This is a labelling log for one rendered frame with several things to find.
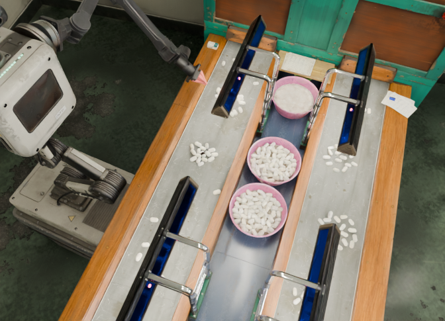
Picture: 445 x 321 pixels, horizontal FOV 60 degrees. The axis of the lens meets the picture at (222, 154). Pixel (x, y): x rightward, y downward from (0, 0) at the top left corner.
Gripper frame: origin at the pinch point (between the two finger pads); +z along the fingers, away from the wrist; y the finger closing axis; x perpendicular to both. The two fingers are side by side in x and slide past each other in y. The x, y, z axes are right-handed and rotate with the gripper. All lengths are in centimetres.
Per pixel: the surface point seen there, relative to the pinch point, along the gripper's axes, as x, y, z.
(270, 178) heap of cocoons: -20, -35, 44
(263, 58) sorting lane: -4.6, 39.7, 24.4
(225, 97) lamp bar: -31.4, -24.7, -1.9
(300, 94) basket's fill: -21, 22, 46
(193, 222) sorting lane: -4, -70, 22
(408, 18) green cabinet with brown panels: -80, 49, 48
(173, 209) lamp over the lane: -32, -80, -3
